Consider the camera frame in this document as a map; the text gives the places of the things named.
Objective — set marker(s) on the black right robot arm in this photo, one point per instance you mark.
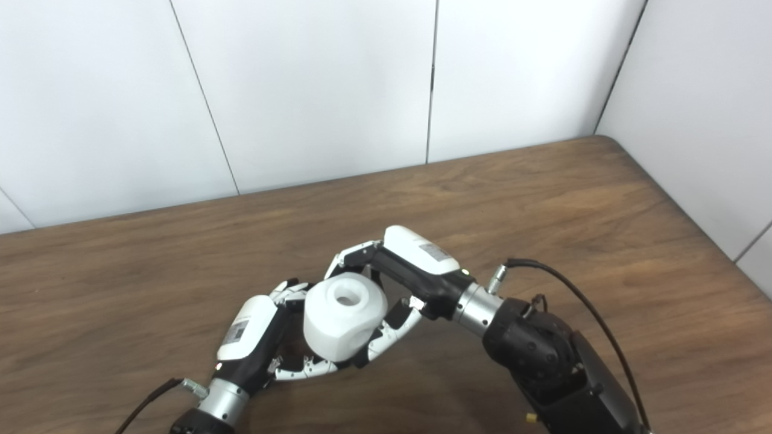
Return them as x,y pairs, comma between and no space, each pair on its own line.
543,361

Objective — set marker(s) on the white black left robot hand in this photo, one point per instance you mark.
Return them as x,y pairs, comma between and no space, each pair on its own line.
250,325

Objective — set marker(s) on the round white plastic piece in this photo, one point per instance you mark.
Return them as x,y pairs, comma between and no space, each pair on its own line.
338,325

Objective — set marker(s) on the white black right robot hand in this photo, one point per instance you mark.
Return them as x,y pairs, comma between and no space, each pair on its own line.
422,259

